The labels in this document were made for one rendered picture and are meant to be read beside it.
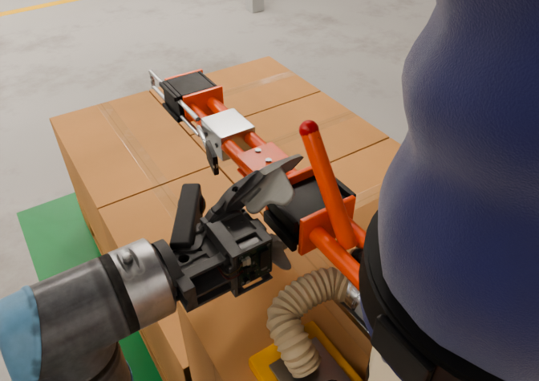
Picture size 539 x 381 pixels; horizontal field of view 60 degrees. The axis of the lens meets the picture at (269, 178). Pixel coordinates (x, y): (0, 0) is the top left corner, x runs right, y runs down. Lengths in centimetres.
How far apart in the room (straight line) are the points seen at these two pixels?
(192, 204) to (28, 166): 218
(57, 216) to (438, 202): 215
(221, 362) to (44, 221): 180
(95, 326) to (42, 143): 242
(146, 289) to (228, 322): 18
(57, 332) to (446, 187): 37
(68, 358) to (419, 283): 34
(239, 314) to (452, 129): 47
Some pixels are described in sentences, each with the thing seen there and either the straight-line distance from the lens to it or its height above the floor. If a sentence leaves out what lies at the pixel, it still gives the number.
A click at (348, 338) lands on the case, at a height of 95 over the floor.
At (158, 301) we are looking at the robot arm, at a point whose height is 109.
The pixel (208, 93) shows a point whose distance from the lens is 82.
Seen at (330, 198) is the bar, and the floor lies 113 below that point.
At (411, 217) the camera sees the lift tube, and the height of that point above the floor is 129.
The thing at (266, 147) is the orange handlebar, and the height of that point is 109.
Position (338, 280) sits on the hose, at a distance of 58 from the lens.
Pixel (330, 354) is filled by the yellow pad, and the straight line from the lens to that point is 61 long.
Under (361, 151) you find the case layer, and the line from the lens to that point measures 164.
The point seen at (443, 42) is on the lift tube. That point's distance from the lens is 26.
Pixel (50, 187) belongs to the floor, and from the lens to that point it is 253.
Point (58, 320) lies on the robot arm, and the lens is 50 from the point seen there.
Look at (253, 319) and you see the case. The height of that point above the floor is 95.
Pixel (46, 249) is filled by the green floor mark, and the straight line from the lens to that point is 222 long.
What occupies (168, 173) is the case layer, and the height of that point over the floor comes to 54.
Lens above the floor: 149
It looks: 40 degrees down
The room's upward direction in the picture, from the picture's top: straight up
